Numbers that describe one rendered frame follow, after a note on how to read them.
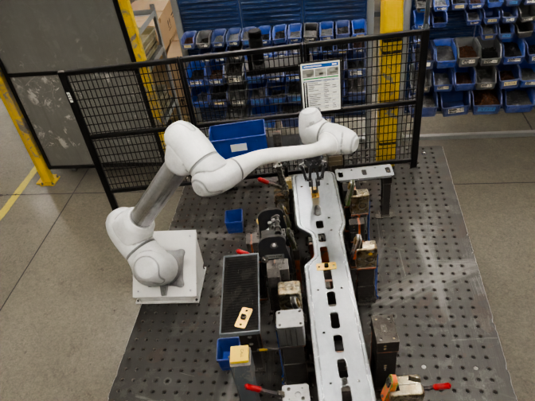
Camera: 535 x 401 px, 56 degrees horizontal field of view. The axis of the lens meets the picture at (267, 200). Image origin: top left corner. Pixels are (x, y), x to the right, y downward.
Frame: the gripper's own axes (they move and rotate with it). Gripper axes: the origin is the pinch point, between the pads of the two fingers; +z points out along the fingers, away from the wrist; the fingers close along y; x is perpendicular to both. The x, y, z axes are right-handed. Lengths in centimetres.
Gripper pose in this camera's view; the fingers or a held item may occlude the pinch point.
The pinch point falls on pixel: (314, 185)
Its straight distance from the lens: 243.3
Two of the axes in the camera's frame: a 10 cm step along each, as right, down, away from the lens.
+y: 9.9, -1.0, -0.5
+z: 1.1, 7.7, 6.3
